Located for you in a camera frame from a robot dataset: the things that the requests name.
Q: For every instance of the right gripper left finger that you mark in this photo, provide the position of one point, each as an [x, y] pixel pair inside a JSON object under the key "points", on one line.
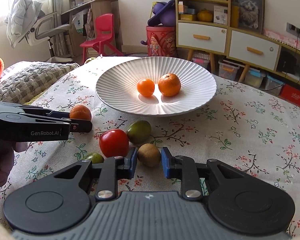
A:
{"points": [[82, 174]]}

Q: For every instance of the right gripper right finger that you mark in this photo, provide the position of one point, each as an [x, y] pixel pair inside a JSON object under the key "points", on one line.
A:
{"points": [[213, 180]]}

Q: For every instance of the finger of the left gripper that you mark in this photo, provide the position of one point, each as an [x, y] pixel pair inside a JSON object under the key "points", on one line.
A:
{"points": [[58, 114], [80, 126]]}

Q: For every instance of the rough mandarin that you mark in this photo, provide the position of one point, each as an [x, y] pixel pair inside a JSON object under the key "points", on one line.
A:
{"points": [[80, 112]]}

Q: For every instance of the brown kiwi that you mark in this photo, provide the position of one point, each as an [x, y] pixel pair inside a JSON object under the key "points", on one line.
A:
{"points": [[149, 155]]}

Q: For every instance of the green lime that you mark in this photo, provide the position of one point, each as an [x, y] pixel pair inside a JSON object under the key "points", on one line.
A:
{"points": [[95, 158], [139, 131]]}

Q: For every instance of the smooth orange tomato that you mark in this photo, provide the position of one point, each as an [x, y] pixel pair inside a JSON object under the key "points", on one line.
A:
{"points": [[146, 87]]}

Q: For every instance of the mandarin orange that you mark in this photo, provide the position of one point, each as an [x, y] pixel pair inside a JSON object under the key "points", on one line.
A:
{"points": [[169, 85]]}

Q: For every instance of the left hand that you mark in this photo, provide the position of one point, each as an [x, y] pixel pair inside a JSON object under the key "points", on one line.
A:
{"points": [[7, 150]]}

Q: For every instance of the red tomato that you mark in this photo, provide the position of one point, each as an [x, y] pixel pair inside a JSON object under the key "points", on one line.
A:
{"points": [[114, 143]]}

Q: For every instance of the grey woven cushion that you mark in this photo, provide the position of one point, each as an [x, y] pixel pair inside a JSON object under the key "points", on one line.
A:
{"points": [[24, 80]]}

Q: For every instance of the floral tablecloth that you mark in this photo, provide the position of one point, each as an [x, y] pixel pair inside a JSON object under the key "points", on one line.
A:
{"points": [[242, 126]]}

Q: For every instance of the white office chair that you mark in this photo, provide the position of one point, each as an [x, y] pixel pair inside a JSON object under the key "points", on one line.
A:
{"points": [[24, 22]]}

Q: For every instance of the red plastic chair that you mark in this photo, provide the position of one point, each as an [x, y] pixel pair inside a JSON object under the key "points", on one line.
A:
{"points": [[105, 34]]}

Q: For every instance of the wooden desk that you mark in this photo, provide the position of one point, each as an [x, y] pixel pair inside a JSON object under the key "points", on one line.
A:
{"points": [[81, 15]]}

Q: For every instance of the red decorated bucket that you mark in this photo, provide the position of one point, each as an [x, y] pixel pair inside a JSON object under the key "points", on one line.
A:
{"points": [[161, 41]]}

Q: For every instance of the red storage box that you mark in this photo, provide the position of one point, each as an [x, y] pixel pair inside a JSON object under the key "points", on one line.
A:
{"points": [[291, 94]]}

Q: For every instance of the low wooden sideboard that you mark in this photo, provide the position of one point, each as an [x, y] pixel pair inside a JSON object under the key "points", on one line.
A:
{"points": [[257, 50]]}

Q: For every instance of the purple toy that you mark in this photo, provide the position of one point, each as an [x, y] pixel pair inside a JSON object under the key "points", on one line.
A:
{"points": [[162, 13]]}

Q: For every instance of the orange pumpkin pot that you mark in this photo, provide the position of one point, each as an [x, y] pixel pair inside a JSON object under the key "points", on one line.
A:
{"points": [[205, 16]]}

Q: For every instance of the white small box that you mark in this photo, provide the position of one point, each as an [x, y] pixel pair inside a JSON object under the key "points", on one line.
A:
{"points": [[220, 15]]}

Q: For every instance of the wooden shelf cabinet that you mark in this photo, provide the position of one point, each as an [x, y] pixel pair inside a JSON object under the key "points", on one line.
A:
{"points": [[203, 25]]}

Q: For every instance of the framed cat picture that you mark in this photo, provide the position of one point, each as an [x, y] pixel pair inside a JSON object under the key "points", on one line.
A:
{"points": [[251, 15]]}

